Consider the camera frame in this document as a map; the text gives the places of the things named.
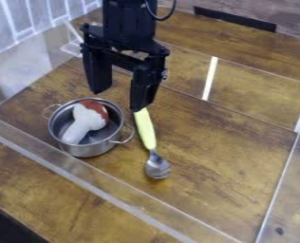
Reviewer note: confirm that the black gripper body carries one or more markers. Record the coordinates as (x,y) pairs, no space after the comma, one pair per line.
(123,44)

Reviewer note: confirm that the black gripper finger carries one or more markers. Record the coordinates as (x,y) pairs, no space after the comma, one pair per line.
(99,70)
(145,85)

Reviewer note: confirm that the white red plush mushroom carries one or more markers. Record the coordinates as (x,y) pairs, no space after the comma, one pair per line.
(90,117)

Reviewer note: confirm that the silver metal pot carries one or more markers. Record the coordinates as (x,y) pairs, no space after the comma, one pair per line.
(99,141)

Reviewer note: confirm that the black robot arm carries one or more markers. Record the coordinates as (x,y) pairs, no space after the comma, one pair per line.
(128,11)

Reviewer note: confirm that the clear acrylic front barrier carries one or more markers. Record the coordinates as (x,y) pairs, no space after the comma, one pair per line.
(171,220)

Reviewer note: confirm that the clear acrylic corner bracket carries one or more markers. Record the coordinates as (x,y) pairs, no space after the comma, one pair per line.
(73,46)

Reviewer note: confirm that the yellow handled metal spoon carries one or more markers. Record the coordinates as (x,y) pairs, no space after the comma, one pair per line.
(157,167)

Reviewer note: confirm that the black wall strip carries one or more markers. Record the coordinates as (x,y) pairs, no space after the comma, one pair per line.
(236,19)

